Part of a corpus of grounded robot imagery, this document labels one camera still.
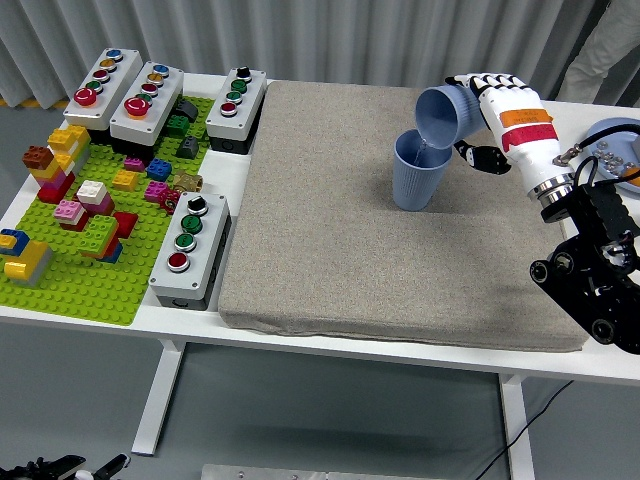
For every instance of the four-button control box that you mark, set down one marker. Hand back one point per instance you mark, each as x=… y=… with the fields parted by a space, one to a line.
x=247 y=105
x=205 y=250

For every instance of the blue yellow brick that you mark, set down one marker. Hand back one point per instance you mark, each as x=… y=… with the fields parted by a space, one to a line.
x=15 y=237

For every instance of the white pleated curtain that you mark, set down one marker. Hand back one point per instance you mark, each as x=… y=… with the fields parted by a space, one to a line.
x=325 y=35

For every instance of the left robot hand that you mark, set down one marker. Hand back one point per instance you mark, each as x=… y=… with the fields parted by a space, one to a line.
x=50 y=469

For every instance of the yellow grey brick stack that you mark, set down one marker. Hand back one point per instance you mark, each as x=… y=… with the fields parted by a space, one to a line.
x=30 y=257

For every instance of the blue plate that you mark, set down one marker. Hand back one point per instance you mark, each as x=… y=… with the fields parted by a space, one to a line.
x=617 y=145

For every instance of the magenta brick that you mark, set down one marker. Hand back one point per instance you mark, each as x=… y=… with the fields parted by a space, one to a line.
x=155 y=191

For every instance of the small orange object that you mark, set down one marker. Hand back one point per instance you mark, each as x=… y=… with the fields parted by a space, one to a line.
x=633 y=173

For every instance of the brown yellow red brick tower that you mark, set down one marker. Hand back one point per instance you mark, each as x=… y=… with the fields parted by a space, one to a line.
x=37 y=157

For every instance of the blue ribbed plastic cup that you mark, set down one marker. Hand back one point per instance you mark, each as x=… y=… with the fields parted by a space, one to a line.
x=440 y=115
x=415 y=187

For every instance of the yellow white brick stack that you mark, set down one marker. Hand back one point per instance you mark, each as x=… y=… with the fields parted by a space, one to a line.
x=67 y=137

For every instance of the dark grey sloped brick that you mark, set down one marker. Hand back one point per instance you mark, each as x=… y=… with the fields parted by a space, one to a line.
x=187 y=110

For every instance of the brass valve fitting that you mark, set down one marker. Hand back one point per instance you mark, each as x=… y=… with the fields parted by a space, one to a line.
x=186 y=181

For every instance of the yellow black floor tape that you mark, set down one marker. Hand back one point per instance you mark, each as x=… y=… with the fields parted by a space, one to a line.
x=30 y=102

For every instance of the pink red brick stack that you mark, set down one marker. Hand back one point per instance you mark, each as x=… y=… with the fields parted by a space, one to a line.
x=69 y=211

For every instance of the dark green brick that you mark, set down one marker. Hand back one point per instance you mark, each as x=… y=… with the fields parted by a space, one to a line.
x=177 y=125

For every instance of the white pink brick stack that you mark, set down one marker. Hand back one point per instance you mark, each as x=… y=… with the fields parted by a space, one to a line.
x=92 y=191

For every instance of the white table leg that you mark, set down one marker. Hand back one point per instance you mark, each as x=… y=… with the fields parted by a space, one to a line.
x=160 y=395
x=517 y=430

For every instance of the green brick baseplate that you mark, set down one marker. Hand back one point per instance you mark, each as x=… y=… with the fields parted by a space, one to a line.
x=75 y=295

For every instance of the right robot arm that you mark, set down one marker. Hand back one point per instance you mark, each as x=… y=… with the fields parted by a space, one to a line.
x=595 y=210

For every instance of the grey-brown cushion mat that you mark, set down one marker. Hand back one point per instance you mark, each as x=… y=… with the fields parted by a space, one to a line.
x=350 y=225

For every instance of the small pink brick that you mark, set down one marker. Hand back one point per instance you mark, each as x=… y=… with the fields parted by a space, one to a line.
x=134 y=164

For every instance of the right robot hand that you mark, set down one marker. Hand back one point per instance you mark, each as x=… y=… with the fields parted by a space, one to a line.
x=530 y=150

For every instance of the person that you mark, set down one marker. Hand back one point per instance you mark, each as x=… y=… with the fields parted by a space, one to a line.
x=605 y=65

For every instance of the green orange blue brick stack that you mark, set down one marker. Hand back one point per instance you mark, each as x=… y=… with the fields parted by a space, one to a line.
x=97 y=232

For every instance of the five-button control box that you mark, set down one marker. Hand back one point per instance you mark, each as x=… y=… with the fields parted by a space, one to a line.
x=117 y=85
x=162 y=105

